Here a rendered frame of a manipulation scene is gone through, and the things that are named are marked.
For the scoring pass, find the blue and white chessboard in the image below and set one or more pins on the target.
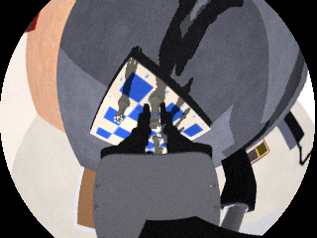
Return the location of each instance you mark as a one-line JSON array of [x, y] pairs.
[[136, 84]]

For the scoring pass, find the white chess king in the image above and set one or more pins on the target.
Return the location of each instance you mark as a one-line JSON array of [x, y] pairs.
[[156, 141]]

